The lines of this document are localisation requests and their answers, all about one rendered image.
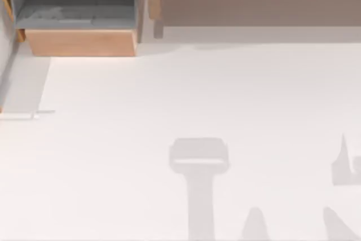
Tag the pulled-out grey drawer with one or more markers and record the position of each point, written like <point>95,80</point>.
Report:
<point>76,1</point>

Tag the pale wooden drawer front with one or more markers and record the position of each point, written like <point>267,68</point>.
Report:
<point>81,42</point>

